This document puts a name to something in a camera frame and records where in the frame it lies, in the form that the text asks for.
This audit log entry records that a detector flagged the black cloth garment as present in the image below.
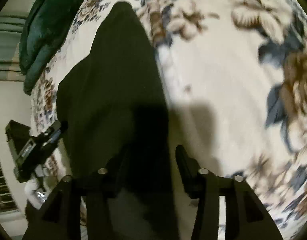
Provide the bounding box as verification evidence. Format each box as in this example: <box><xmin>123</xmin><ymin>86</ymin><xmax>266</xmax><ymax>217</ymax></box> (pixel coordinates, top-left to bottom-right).
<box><xmin>56</xmin><ymin>2</ymin><xmax>178</xmax><ymax>239</ymax></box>

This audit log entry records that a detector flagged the white gloved left hand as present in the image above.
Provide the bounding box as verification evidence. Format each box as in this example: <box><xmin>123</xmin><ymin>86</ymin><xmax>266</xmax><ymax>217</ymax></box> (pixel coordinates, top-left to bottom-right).
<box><xmin>24</xmin><ymin>166</ymin><xmax>55</xmax><ymax>210</ymax></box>

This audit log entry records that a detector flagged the dark green pillow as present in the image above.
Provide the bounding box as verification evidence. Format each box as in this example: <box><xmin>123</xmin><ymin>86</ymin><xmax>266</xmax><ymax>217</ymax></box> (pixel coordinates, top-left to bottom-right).
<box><xmin>19</xmin><ymin>0</ymin><xmax>84</xmax><ymax>95</ymax></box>

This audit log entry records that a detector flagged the floral white bed blanket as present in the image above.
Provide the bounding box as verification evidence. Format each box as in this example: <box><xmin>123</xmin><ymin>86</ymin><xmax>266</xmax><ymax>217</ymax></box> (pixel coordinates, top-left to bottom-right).
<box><xmin>31</xmin><ymin>0</ymin><xmax>307</xmax><ymax>239</ymax></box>

